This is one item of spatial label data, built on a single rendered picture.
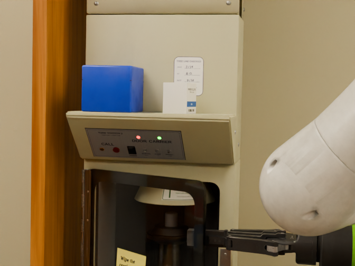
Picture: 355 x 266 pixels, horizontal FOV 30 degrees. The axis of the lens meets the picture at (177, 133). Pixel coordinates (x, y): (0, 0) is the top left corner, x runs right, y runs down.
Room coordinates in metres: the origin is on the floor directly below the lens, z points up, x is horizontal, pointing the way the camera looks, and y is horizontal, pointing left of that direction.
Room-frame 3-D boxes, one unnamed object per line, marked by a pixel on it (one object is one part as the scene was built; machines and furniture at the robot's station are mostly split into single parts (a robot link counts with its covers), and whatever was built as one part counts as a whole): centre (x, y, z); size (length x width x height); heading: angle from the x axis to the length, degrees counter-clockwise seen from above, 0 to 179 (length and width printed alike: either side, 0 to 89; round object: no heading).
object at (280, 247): (1.17, -0.19, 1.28); 0.05 x 0.05 x 0.02; 81
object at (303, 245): (1.20, -0.21, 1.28); 0.09 x 0.08 x 0.07; 79
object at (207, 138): (1.31, 0.05, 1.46); 0.32 x 0.11 x 0.10; 79
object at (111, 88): (1.32, 0.13, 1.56); 0.10 x 0.10 x 0.09; 79
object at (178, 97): (1.30, 0.00, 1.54); 0.05 x 0.05 x 0.06; 67
